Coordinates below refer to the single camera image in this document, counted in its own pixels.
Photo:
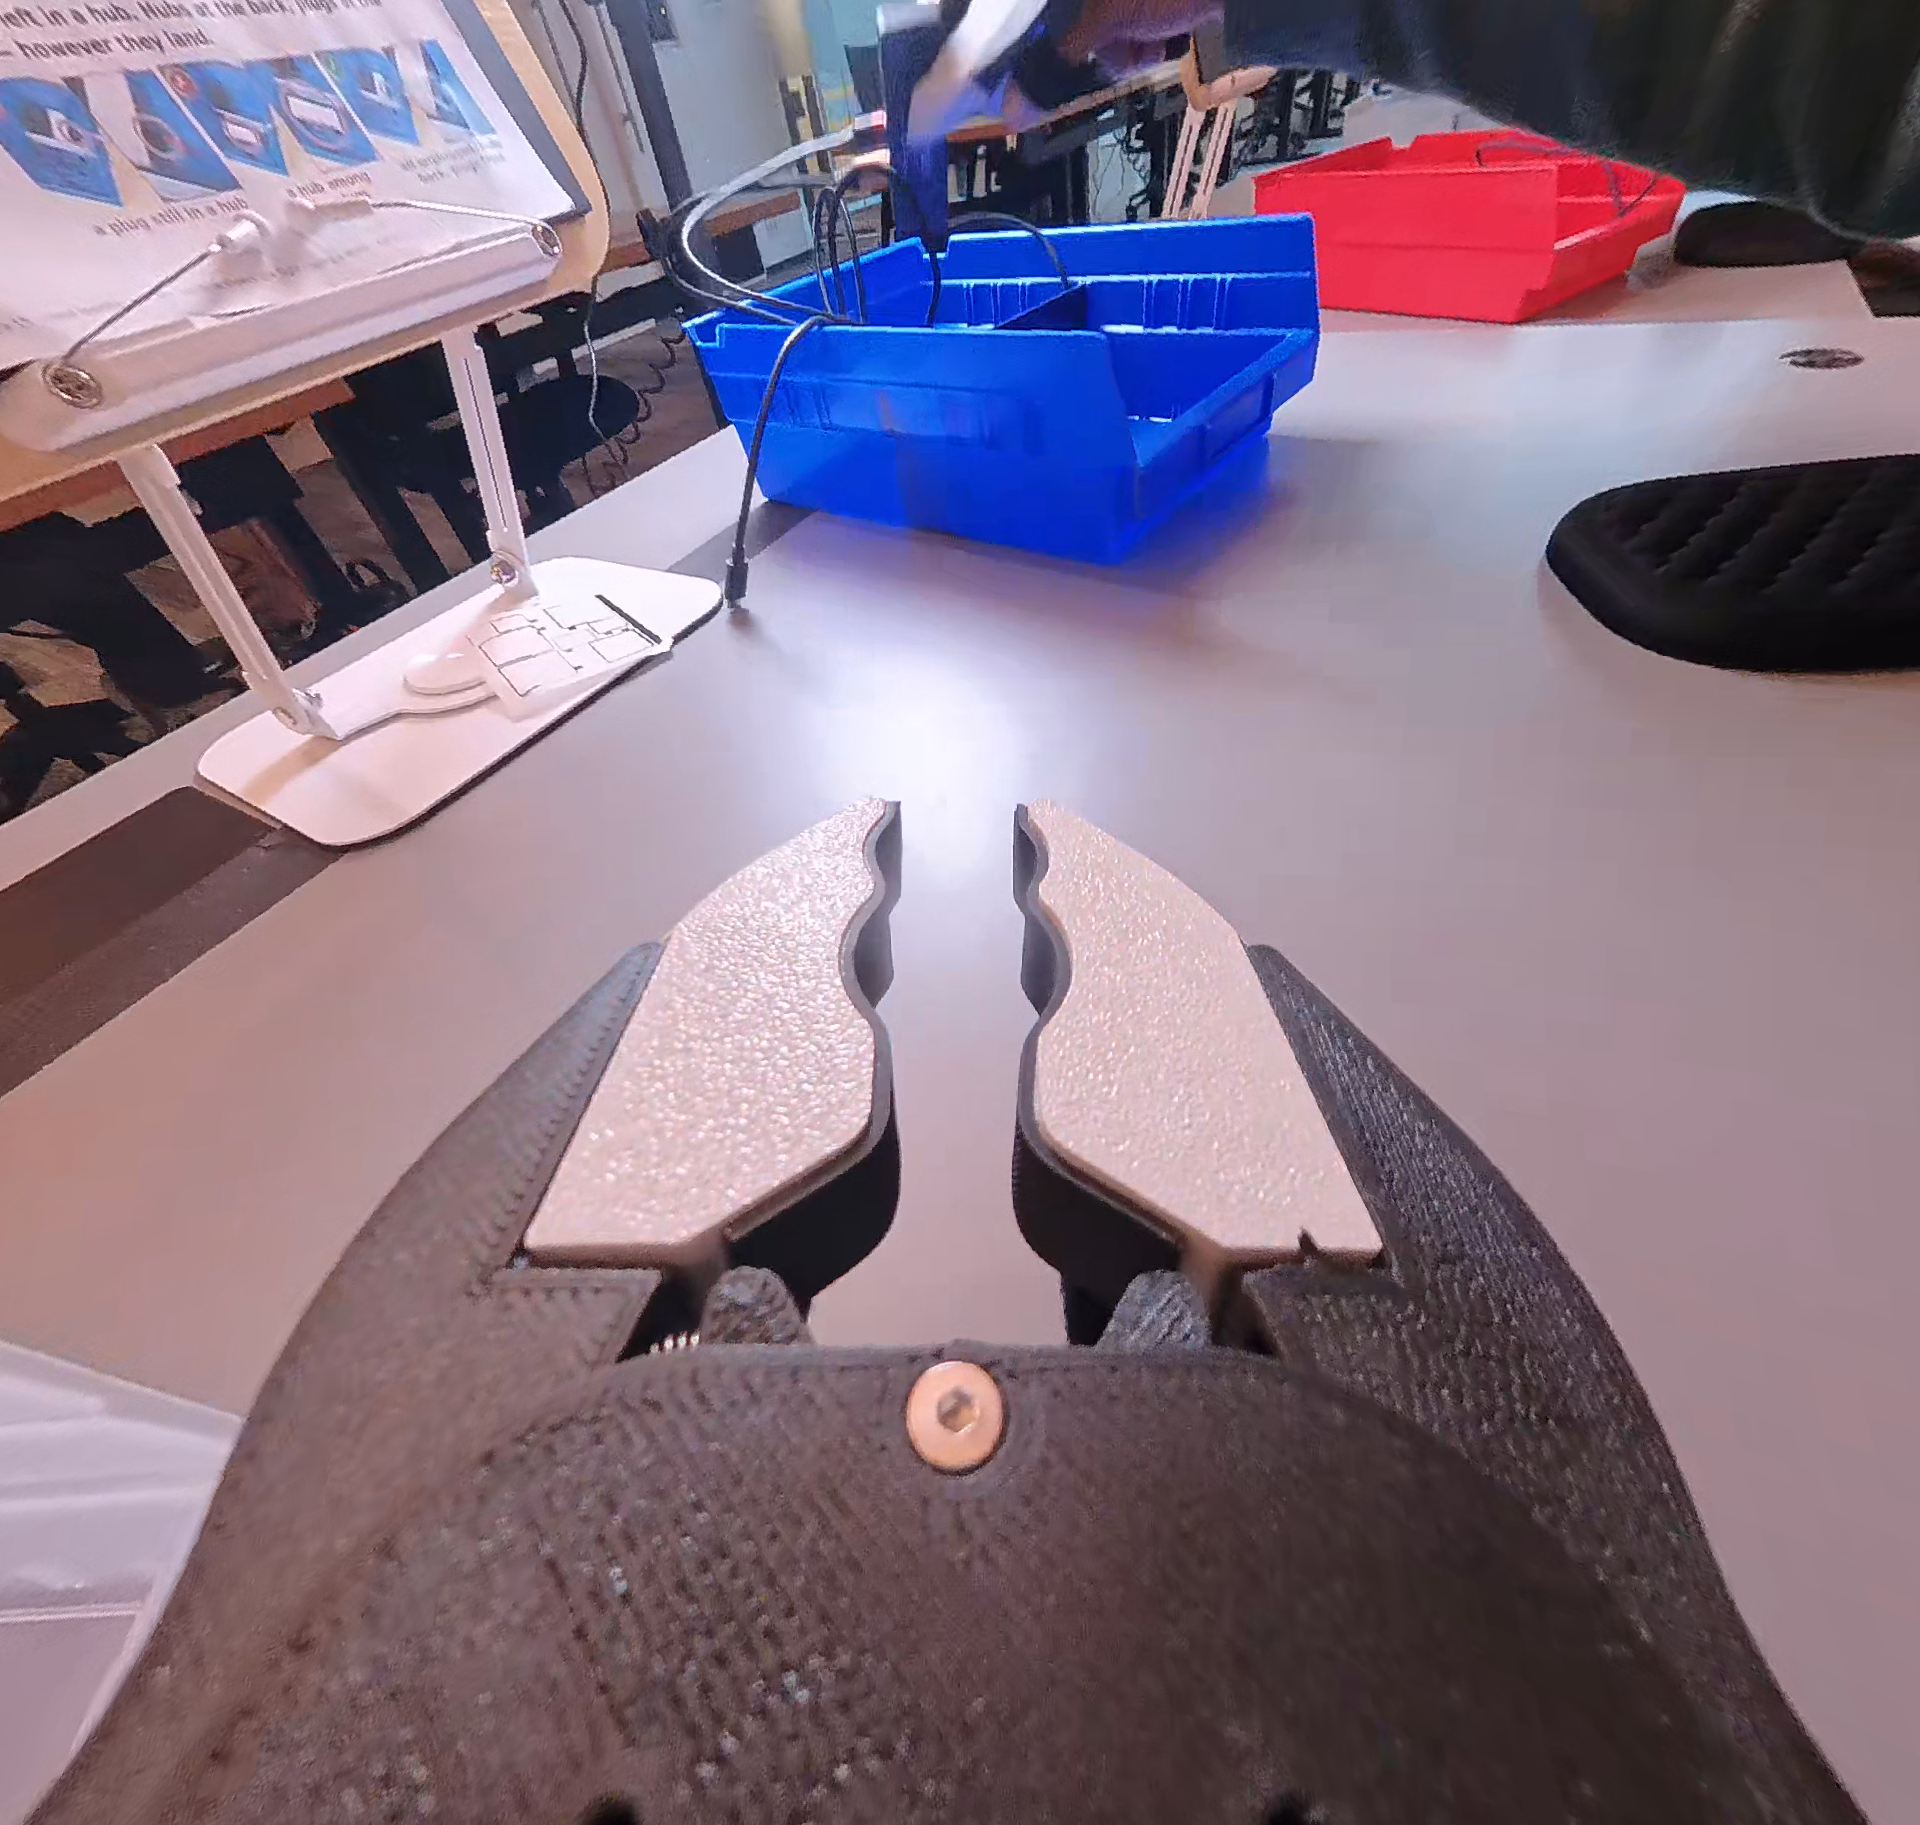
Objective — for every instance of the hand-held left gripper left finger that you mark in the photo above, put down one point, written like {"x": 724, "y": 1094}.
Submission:
{"x": 720, "y": 1075}

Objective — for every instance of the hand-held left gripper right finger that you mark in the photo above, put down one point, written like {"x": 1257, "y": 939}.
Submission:
{"x": 1185, "y": 1091}

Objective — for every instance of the slim black usb hub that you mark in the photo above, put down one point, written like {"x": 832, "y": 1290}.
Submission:
{"x": 916, "y": 158}

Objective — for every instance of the blue plastic bin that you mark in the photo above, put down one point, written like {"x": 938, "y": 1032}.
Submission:
{"x": 1021, "y": 400}

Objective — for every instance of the clear plastic bin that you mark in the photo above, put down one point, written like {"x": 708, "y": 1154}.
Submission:
{"x": 92, "y": 1526}

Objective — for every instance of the person's right forearm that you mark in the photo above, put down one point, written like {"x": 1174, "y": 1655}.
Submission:
{"x": 1574, "y": 25}

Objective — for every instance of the red plastic bin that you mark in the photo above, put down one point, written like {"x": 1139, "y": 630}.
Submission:
{"x": 1454, "y": 234}

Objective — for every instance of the printed poster board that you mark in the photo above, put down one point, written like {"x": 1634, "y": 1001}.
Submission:
{"x": 226, "y": 84}

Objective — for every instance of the black desk grommet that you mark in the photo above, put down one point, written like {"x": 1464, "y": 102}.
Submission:
{"x": 1825, "y": 354}

